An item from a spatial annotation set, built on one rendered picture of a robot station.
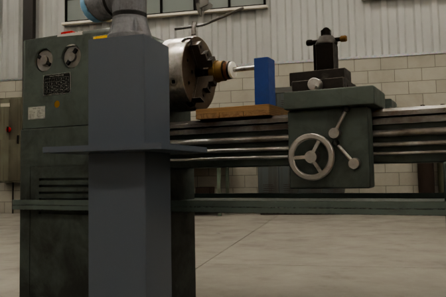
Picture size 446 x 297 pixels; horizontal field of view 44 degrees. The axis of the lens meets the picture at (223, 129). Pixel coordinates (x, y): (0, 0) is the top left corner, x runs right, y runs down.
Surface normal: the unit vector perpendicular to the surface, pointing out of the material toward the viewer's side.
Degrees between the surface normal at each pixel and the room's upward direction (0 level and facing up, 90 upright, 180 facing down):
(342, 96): 90
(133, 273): 90
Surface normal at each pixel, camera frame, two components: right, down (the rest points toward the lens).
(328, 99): -0.42, -0.06
